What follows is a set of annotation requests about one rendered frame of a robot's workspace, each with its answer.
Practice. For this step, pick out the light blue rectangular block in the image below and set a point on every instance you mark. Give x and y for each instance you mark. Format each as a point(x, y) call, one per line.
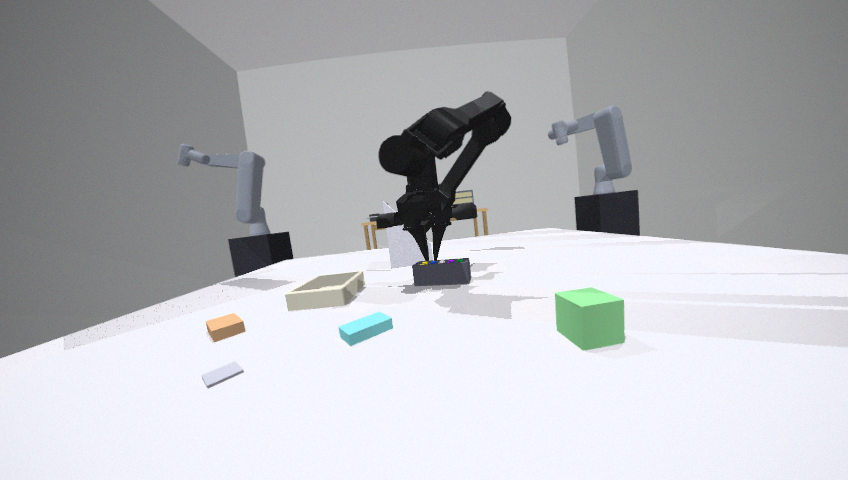
point(365, 328)

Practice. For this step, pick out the beige rectangular tray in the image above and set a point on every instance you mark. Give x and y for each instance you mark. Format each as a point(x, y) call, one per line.
point(325, 291)

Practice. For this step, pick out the green block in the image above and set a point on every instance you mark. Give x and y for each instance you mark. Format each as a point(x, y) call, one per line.
point(590, 318)

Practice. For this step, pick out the tan rectangular block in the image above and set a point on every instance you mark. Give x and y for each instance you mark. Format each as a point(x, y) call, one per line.
point(225, 327)

